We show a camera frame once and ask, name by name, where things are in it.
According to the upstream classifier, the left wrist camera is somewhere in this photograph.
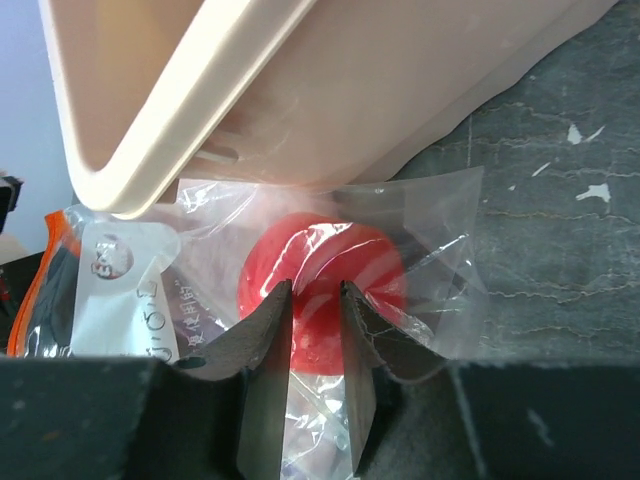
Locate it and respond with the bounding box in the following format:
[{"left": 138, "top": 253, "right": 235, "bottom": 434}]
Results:
[{"left": 0, "top": 175, "right": 23, "bottom": 233}]

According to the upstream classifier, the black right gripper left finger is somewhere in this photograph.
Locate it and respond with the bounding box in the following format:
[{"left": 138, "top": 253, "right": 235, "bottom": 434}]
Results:
[{"left": 1, "top": 281, "right": 293, "bottom": 479}]

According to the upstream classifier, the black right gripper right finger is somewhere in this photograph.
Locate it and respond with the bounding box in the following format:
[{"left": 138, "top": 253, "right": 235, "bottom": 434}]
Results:
[{"left": 340, "top": 282, "right": 639, "bottom": 479}]

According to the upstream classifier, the pink plastic tub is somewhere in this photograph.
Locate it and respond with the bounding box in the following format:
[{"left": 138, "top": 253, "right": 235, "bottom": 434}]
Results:
[{"left": 39, "top": 1, "right": 611, "bottom": 219}]

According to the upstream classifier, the red fake tomato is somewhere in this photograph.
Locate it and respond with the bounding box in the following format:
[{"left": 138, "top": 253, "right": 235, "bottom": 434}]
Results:
[{"left": 237, "top": 212, "right": 408, "bottom": 376}]

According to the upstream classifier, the clear zip top bag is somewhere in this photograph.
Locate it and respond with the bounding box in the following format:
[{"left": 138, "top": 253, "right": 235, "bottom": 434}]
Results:
[{"left": 8, "top": 167, "right": 486, "bottom": 479}]

